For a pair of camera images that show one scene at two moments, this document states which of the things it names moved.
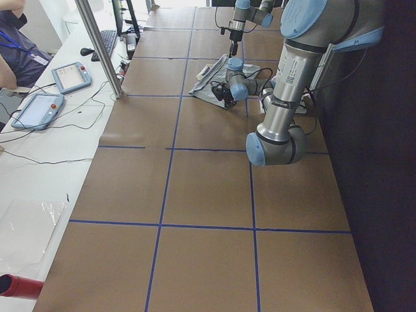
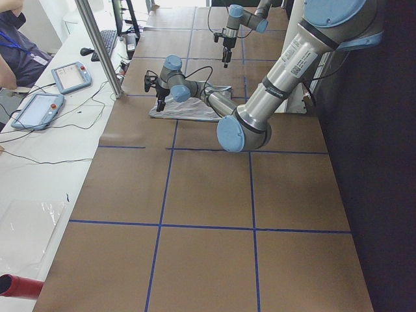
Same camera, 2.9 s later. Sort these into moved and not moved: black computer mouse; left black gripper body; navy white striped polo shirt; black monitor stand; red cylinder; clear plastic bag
Moved: navy white striped polo shirt; left black gripper body
Not moved: red cylinder; clear plastic bag; black computer mouse; black monitor stand
